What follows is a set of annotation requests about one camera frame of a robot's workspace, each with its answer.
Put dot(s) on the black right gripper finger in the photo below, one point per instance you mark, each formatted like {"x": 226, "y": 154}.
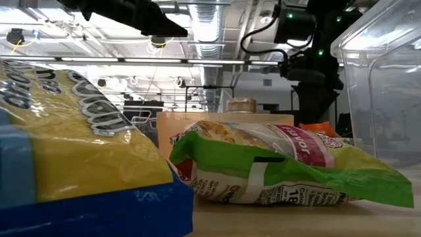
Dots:
{"x": 315, "y": 105}

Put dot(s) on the large clear plastic bin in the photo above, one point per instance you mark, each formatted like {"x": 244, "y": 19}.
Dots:
{"x": 394, "y": 98}

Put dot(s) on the orange translucent plastic bin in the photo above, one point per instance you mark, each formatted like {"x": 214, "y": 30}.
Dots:
{"x": 197, "y": 118}

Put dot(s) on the gold lid spice jar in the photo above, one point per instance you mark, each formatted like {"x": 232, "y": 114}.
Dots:
{"x": 241, "y": 106}

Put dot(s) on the silver ventilation duct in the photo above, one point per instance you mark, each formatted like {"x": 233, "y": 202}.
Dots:
{"x": 207, "y": 39}

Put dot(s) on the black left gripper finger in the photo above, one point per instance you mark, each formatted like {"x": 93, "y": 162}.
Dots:
{"x": 158, "y": 24}

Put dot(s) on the red orange ramen packet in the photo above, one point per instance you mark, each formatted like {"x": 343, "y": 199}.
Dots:
{"x": 317, "y": 129}

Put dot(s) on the long ceiling light bar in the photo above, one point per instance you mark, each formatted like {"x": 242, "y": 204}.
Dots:
{"x": 148, "y": 60}

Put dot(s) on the black ceiling device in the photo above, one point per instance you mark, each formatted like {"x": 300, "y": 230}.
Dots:
{"x": 14, "y": 36}
{"x": 158, "y": 41}

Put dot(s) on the green pink ramen packet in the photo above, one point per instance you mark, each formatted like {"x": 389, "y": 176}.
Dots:
{"x": 230, "y": 158}

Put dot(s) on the blue yellow ramen packet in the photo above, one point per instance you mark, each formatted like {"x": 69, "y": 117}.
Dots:
{"x": 82, "y": 158}

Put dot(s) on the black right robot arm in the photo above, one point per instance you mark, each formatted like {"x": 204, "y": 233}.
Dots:
{"x": 296, "y": 26}

